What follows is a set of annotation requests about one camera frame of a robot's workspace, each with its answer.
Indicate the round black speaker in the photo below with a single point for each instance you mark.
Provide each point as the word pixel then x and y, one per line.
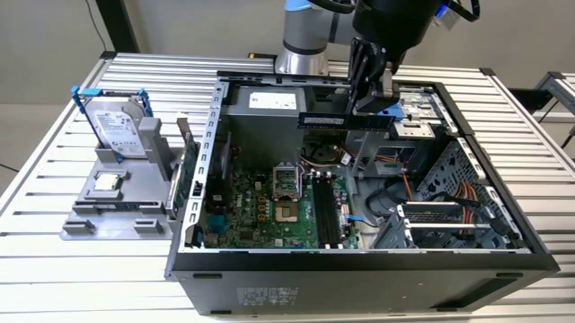
pixel 320 153

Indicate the silver metal disk bay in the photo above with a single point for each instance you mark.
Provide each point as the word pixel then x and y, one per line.
pixel 412 130

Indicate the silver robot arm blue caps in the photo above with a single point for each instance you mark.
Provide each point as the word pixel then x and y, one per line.
pixel 300 30

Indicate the grey perforated drive cage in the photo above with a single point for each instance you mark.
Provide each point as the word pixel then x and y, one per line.
pixel 441 209

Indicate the green motherboard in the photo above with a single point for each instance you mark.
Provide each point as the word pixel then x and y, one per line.
pixel 292 232

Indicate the black frame post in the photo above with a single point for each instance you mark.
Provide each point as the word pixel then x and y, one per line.
pixel 117 27

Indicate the grey plastic parts rack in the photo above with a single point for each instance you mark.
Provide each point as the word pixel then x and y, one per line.
pixel 134 188

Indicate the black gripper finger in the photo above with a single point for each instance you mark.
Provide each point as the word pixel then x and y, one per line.
pixel 354 74
pixel 374 106

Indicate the black PC case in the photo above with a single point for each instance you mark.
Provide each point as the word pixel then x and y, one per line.
pixel 313 286

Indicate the hard disk in blue carrier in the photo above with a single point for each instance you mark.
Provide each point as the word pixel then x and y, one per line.
pixel 112 128

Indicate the CPU socket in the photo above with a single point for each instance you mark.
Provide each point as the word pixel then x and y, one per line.
pixel 286 212

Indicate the yellow black connector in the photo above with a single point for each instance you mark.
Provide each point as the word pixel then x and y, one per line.
pixel 257 56

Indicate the silver CPU chip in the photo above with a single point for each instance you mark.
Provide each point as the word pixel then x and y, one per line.
pixel 105 183

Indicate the grey power supply unit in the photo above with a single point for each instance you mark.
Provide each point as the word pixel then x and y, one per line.
pixel 264 134

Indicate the metal slat side table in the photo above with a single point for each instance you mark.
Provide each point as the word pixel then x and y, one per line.
pixel 556 82

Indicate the green graphics card metal bracket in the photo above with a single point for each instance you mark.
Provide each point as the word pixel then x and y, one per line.
pixel 190 161

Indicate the blue board connector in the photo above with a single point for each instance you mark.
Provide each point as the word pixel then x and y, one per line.
pixel 216 224

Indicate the black table corner cap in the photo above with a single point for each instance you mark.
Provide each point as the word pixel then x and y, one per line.
pixel 108 54
pixel 485 71

